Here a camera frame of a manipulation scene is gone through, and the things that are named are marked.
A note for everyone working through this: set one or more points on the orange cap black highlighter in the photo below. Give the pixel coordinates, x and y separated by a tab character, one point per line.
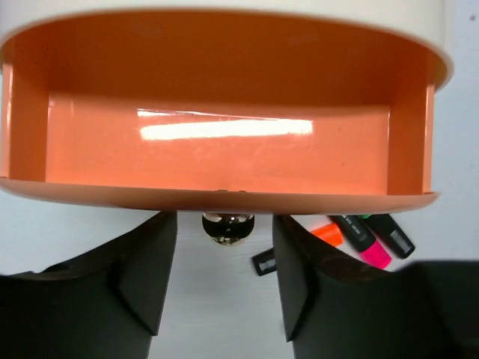
264	262

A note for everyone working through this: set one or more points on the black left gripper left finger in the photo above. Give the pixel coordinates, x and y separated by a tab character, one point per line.
105	303

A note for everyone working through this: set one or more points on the pink cap black highlighter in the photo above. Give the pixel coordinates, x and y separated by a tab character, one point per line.
362	240

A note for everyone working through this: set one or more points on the green cap black highlighter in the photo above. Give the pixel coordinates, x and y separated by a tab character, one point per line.
391	234

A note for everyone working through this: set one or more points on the orange top drawer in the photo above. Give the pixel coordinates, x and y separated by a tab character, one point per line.
217	111

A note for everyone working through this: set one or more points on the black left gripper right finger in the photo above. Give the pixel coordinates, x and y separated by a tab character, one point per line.
335	306

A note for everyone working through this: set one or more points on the cream cylindrical drawer organizer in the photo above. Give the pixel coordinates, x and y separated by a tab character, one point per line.
427	23

